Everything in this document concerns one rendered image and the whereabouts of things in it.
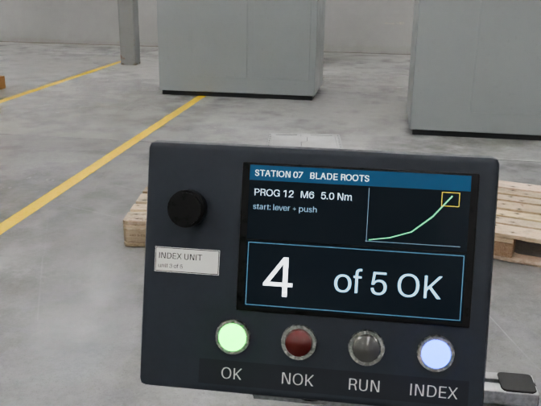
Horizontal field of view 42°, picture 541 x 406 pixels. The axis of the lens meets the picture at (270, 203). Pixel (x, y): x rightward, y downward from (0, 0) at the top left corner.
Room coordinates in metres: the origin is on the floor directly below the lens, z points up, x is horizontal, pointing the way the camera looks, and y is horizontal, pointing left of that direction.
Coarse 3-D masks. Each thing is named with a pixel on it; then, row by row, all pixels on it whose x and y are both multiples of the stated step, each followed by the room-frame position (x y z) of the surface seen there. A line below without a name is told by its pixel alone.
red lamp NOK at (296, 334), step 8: (288, 328) 0.47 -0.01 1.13; (296, 328) 0.47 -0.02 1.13; (304, 328) 0.47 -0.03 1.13; (288, 336) 0.47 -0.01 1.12; (296, 336) 0.47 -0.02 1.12; (304, 336) 0.47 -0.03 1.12; (312, 336) 0.47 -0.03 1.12; (288, 344) 0.47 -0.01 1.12; (296, 344) 0.46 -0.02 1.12; (304, 344) 0.46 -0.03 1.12; (312, 344) 0.47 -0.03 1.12; (288, 352) 0.47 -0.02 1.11; (296, 352) 0.46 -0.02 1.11; (304, 352) 0.46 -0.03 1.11; (312, 352) 0.47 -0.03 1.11
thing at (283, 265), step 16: (256, 240) 0.49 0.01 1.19; (256, 256) 0.49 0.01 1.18; (272, 256) 0.49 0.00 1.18; (288, 256) 0.49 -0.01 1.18; (304, 256) 0.49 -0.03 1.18; (256, 272) 0.49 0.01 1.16; (272, 272) 0.49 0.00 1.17; (288, 272) 0.49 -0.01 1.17; (304, 272) 0.48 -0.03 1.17; (256, 288) 0.49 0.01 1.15; (272, 288) 0.48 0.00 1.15; (288, 288) 0.48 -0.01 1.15; (304, 288) 0.48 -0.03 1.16; (256, 304) 0.48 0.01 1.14; (272, 304) 0.48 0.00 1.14; (288, 304) 0.48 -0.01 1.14; (304, 304) 0.48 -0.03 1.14
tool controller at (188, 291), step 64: (192, 192) 0.50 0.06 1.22; (256, 192) 0.50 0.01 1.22; (320, 192) 0.50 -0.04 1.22; (384, 192) 0.49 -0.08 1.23; (448, 192) 0.49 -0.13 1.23; (192, 256) 0.50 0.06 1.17; (320, 256) 0.49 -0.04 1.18; (384, 256) 0.48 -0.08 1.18; (448, 256) 0.48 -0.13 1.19; (192, 320) 0.49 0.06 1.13; (256, 320) 0.48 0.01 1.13; (320, 320) 0.47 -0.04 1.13; (384, 320) 0.47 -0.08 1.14; (448, 320) 0.46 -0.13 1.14; (192, 384) 0.47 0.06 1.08; (256, 384) 0.47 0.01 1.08; (320, 384) 0.46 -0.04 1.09; (384, 384) 0.46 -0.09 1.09; (448, 384) 0.45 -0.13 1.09
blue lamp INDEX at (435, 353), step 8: (432, 336) 0.46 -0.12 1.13; (440, 336) 0.46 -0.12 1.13; (424, 344) 0.46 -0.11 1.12; (432, 344) 0.46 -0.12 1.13; (440, 344) 0.45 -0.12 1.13; (448, 344) 0.46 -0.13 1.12; (424, 352) 0.45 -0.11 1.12; (432, 352) 0.45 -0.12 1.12; (440, 352) 0.45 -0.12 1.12; (448, 352) 0.45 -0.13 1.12; (424, 360) 0.45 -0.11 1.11; (432, 360) 0.45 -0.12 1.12; (440, 360) 0.45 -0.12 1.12; (448, 360) 0.45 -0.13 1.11; (432, 368) 0.45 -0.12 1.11; (440, 368) 0.45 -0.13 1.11
